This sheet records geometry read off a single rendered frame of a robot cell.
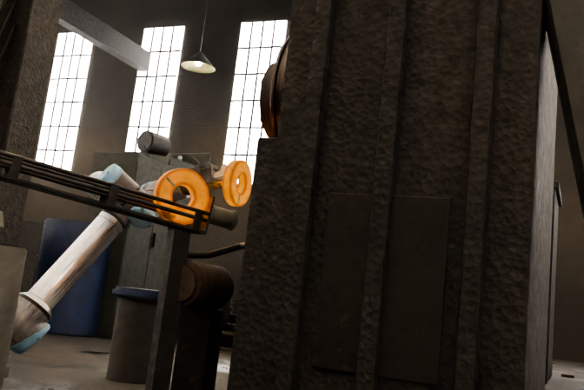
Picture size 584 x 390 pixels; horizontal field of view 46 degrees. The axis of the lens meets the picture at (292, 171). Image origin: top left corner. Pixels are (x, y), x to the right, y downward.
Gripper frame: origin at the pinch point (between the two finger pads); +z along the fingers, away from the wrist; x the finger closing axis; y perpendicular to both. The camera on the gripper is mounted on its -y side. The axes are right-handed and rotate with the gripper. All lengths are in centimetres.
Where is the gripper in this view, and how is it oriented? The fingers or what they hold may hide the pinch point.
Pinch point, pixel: (237, 177)
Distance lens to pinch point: 235.8
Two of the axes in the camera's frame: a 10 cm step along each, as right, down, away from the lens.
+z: 9.1, -2.5, -3.3
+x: 3.8, 2.0, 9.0
